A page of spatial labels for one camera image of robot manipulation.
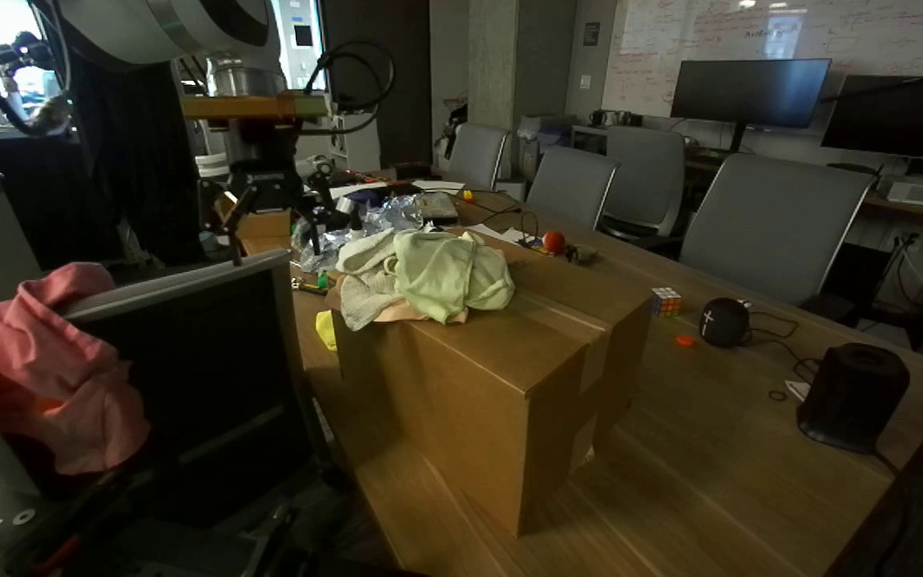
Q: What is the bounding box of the large cardboard box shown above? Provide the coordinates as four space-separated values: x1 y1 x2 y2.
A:
335 247 649 536

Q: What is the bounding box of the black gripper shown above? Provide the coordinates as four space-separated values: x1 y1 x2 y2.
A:
222 118 347 258

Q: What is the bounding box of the grey office chair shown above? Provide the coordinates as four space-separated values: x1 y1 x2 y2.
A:
525 148 616 228
679 155 871 304
602 129 685 236

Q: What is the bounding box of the black monitor left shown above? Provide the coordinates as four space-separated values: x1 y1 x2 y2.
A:
670 57 831 129

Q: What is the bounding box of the clear plastic bags pile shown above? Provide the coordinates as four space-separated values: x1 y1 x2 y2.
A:
288 193 423 268

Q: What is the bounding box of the pink shirt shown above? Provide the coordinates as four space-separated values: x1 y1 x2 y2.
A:
0 263 152 473

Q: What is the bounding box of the black cylindrical speaker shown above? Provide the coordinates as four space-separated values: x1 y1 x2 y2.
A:
799 344 910 451

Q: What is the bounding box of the black monitor right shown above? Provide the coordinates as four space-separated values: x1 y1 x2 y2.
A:
824 75 923 156

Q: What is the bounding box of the peach shirt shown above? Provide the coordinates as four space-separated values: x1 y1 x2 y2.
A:
366 299 427 323

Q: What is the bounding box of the black monitor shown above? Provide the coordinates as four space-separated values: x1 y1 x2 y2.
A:
824 75 923 156
670 57 831 129

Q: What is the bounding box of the orange small cap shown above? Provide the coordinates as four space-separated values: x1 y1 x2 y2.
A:
675 333 697 351

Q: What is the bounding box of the light green shirt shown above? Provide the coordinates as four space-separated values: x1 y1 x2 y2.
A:
335 232 516 331

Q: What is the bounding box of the dark office chair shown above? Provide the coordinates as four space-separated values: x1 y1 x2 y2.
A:
8 252 320 577

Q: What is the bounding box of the wrist camera gold bar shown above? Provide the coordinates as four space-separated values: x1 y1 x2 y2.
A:
180 93 327 118

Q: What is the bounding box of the yellow cloth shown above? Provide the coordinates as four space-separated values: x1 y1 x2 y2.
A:
314 308 335 353

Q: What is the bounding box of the grey office chair near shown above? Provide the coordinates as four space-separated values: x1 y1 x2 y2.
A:
679 155 871 304

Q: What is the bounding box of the red ball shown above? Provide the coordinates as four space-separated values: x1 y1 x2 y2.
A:
543 232 566 258

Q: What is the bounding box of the grey office chair middle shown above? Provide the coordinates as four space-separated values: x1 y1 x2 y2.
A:
602 129 685 236

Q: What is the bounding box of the grey office chair far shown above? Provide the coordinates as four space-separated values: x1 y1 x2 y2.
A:
525 148 616 228

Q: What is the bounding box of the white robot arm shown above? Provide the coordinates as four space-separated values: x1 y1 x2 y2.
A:
51 0 288 266

